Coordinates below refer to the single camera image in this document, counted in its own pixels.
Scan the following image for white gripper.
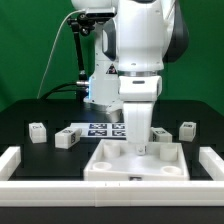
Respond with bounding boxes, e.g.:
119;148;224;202
119;75;162;156

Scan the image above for white square table top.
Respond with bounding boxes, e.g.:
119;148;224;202
83;139;190;181

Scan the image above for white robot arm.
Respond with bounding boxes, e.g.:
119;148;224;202
71;0;188;155

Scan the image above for white fiducial marker sheet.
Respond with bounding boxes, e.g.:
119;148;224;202
71;123;126;138

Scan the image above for white u-shaped fence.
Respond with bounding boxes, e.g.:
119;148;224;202
0;146;224;207

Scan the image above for black base cables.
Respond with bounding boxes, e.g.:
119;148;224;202
40;79;90;100

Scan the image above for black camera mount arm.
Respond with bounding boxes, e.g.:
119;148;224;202
67;13;94;81

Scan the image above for black camera on mount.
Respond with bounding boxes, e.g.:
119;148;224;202
85;7;116;20

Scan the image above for white camera cable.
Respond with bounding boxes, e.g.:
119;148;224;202
36;9;87;100

